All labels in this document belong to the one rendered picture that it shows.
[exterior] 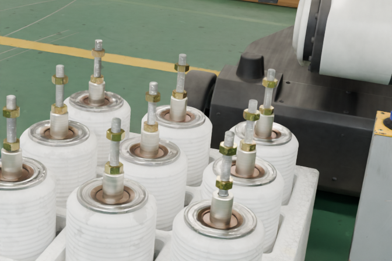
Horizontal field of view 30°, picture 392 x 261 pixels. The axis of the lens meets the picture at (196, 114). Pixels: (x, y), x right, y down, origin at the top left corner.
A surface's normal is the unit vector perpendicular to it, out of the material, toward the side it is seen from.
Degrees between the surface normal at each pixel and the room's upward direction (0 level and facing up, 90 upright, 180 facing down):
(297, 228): 0
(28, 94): 0
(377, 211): 90
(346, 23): 68
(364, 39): 83
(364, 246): 90
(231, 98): 46
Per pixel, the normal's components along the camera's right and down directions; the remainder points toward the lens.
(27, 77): 0.09, -0.92
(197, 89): -0.01, -0.61
